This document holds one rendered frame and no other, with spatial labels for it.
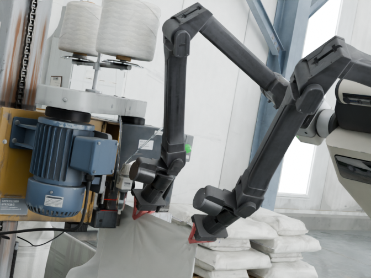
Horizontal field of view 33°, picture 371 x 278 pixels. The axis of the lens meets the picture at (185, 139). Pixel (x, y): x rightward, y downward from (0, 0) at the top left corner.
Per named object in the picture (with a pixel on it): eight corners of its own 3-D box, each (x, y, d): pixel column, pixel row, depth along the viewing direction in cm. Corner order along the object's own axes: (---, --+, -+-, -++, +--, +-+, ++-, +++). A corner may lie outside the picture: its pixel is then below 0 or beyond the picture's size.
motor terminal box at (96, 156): (113, 183, 163) (120, 140, 162) (90, 185, 153) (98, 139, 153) (88, 177, 166) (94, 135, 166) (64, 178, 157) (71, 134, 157)
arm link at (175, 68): (194, 30, 159) (180, 18, 168) (173, 32, 157) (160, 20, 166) (187, 173, 179) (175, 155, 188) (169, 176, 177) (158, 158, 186)
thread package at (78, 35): (111, 60, 192) (120, 6, 191) (69, 51, 183) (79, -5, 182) (88, 58, 203) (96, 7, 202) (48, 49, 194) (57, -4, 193)
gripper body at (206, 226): (189, 217, 164) (205, 204, 159) (218, 218, 170) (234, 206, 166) (195, 239, 161) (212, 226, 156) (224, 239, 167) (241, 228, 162)
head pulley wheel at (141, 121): (149, 127, 200) (150, 119, 200) (126, 123, 194) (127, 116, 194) (134, 123, 207) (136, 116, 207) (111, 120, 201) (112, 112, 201)
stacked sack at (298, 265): (320, 283, 528) (323, 265, 527) (265, 287, 487) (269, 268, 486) (284, 267, 561) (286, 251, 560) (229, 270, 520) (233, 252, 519)
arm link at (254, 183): (331, 91, 125) (322, 60, 133) (305, 85, 124) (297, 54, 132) (256, 221, 154) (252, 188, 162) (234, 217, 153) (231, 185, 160)
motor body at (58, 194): (90, 220, 164) (106, 127, 162) (37, 219, 154) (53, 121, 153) (64, 207, 176) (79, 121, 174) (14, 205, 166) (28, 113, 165)
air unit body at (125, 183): (130, 215, 189) (138, 165, 188) (116, 215, 186) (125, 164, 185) (122, 212, 192) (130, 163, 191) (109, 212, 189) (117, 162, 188)
